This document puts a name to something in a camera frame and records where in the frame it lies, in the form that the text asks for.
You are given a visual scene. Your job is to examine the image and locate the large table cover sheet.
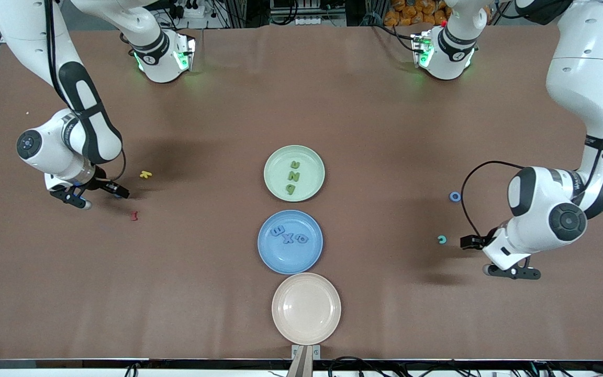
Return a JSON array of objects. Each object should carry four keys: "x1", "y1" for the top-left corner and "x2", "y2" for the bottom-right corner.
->
[{"x1": 0, "y1": 25, "x2": 603, "y2": 361}]

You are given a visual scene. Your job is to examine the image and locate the green plate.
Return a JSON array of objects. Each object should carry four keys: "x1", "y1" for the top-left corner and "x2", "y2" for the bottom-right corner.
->
[{"x1": 263, "y1": 145, "x2": 326, "y2": 202}]

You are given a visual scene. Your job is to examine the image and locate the beige plate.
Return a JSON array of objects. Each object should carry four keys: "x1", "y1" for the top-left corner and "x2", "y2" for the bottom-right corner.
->
[{"x1": 272, "y1": 272, "x2": 342, "y2": 346}]

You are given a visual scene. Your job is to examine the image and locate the blue plate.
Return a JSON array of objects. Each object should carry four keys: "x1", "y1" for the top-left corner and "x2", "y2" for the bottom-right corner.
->
[{"x1": 258, "y1": 210, "x2": 323, "y2": 275}]

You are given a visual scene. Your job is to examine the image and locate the white power strip with plugs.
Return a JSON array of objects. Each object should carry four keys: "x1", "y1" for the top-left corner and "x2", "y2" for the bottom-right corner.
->
[{"x1": 168, "y1": 0, "x2": 206, "y2": 19}]

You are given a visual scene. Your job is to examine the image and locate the orange netted items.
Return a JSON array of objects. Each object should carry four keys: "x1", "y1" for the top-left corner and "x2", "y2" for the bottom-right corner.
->
[{"x1": 384, "y1": 0, "x2": 450, "y2": 27}]

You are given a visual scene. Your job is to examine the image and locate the long white power strip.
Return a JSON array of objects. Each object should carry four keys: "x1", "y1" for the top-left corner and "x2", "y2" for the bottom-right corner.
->
[{"x1": 295, "y1": 16, "x2": 345, "y2": 26}]

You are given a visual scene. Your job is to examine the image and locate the black equipment box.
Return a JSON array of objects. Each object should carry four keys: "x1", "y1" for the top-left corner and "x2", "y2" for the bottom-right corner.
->
[{"x1": 270, "y1": 0, "x2": 347, "y2": 16}]

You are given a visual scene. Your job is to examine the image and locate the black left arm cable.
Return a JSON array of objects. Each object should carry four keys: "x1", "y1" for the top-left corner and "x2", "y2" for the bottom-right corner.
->
[{"x1": 460, "y1": 0, "x2": 603, "y2": 240}]

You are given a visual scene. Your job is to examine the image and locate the metal table edge rail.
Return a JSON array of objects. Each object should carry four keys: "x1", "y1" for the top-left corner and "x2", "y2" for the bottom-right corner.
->
[{"x1": 0, "y1": 359, "x2": 603, "y2": 370}]

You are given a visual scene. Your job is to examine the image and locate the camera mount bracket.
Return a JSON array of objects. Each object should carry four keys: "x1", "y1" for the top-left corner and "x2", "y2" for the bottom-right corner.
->
[{"x1": 287, "y1": 345, "x2": 321, "y2": 377}]

